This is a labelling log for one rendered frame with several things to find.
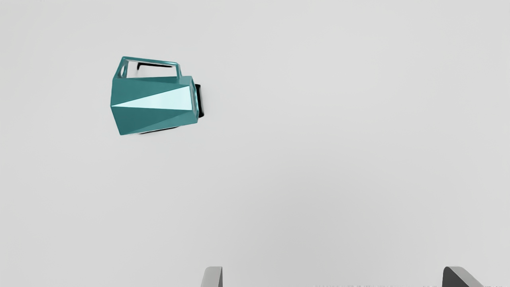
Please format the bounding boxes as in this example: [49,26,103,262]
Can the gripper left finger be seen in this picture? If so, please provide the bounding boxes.
[200,266,223,287]

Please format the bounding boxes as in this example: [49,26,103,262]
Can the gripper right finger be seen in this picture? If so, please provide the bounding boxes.
[442,266,486,287]

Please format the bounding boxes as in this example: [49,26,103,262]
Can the teal faceted mug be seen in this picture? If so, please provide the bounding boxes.
[110,56,199,136]

